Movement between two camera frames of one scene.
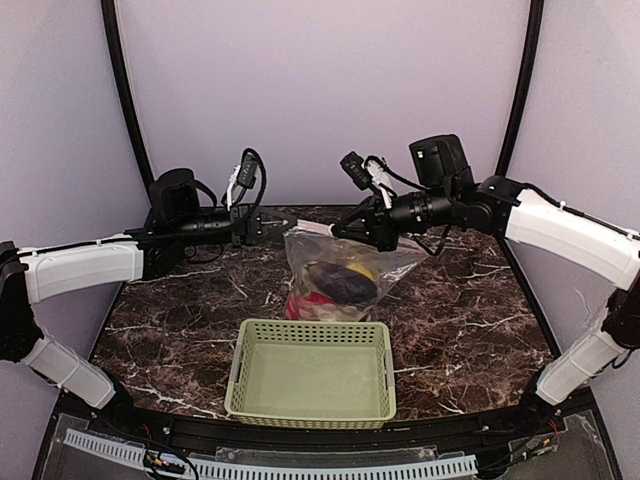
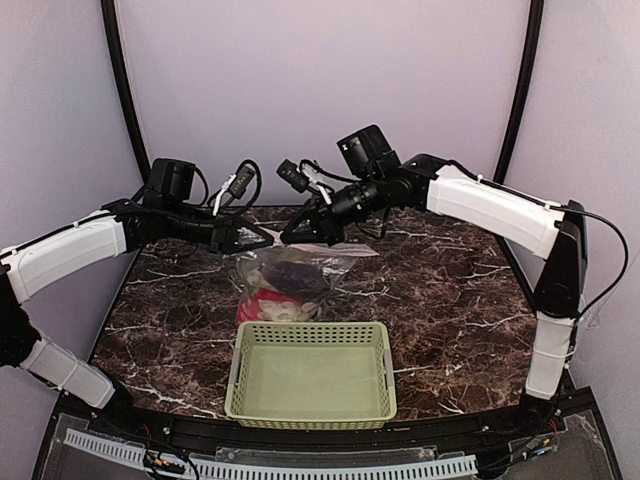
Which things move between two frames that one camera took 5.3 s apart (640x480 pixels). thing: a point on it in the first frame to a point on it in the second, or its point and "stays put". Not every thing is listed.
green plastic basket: x=324 y=374 stays put
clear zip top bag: x=336 y=278 to x=291 y=282
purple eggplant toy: x=341 y=284 to x=297 y=279
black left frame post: x=109 y=24 stays put
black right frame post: x=536 y=15 stays put
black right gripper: x=379 y=221 to x=329 y=226
